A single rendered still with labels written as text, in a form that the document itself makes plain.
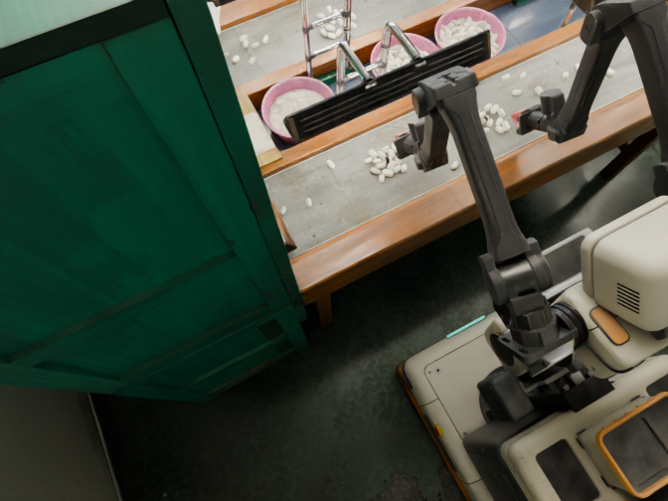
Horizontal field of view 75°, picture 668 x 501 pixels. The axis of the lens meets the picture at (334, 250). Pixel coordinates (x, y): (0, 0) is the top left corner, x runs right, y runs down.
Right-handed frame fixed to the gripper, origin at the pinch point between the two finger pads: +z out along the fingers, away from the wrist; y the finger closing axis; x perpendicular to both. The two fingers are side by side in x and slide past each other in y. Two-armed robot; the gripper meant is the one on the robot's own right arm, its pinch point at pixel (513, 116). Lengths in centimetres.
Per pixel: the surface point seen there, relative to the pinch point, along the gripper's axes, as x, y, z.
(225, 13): -59, 66, 75
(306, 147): -13, 65, 22
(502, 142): 7.9, 4.1, 1.9
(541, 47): -11.5, -31.6, 20.2
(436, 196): 11.2, 36.5, -5.5
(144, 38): -56, 96, -79
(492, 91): -4.9, -5.6, 16.6
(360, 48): -32, 28, 45
